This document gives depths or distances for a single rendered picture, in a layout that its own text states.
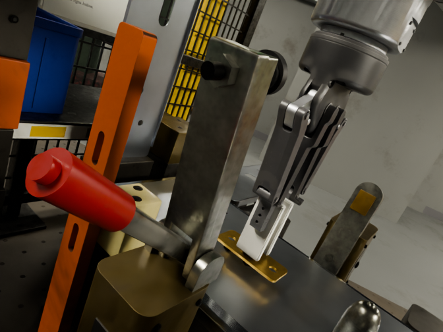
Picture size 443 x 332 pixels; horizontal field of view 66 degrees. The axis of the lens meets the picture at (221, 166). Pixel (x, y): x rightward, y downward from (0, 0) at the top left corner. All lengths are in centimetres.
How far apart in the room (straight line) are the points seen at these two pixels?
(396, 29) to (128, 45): 21
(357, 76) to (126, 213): 23
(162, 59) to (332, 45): 29
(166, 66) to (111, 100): 27
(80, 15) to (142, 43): 51
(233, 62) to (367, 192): 35
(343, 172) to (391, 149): 64
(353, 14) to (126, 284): 26
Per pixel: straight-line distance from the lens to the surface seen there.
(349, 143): 468
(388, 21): 32
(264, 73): 20
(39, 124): 54
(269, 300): 38
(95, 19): 79
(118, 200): 17
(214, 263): 25
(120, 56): 28
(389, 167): 479
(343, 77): 32
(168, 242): 23
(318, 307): 41
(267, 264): 40
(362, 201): 50
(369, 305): 37
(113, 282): 24
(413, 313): 55
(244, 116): 20
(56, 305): 39
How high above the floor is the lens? 121
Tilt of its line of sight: 18 degrees down
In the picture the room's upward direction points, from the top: 22 degrees clockwise
